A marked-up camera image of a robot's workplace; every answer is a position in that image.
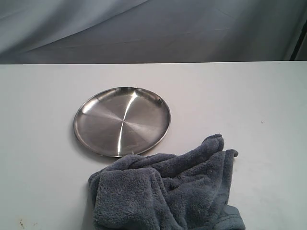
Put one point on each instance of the grey-blue fluffy towel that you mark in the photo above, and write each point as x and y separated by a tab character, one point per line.
167	192

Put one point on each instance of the round stainless steel plate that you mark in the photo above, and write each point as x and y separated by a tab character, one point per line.
122	121

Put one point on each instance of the grey backdrop cloth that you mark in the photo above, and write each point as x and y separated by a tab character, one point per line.
148	31

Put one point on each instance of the black light stand pole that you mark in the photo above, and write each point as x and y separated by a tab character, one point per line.
299	50

